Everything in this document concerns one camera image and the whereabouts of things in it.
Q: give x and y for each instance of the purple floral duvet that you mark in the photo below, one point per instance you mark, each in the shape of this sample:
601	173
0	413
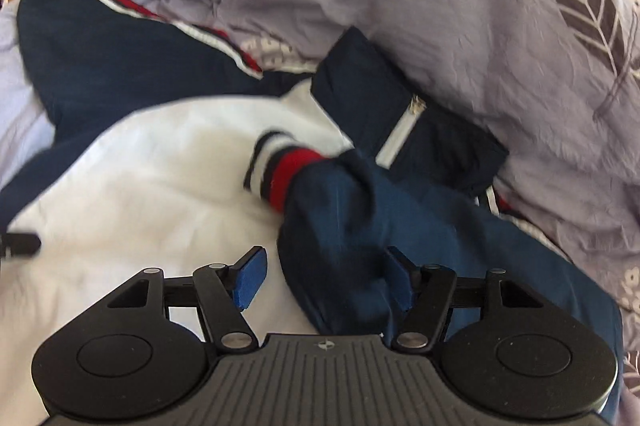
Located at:
450	5

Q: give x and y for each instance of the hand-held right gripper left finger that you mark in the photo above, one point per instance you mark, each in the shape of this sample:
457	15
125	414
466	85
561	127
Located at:
250	278

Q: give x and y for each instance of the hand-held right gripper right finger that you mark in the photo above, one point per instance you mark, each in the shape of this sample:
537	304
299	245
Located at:
400	281

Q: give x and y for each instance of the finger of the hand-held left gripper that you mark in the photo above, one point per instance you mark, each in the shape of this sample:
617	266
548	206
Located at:
20	243

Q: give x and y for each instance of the navy and white jacket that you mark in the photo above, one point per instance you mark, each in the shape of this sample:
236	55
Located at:
150	155

